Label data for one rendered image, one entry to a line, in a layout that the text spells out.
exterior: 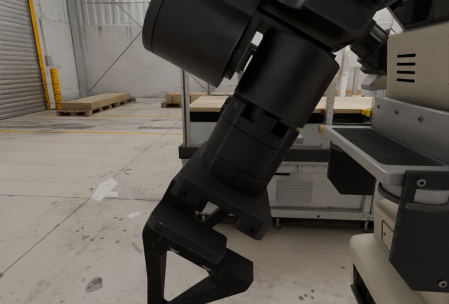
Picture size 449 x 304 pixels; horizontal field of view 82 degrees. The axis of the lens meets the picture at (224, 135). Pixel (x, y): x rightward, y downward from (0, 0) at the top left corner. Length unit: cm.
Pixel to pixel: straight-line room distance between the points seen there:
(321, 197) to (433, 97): 160
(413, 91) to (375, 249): 31
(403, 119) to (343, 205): 164
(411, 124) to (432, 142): 5
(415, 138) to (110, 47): 944
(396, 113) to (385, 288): 29
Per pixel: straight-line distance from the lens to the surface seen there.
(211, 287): 17
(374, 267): 60
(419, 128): 46
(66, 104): 744
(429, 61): 49
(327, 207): 208
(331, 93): 155
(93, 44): 991
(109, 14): 972
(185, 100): 152
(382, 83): 67
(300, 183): 194
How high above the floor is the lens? 116
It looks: 15 degrees down
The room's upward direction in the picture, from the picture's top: straight up
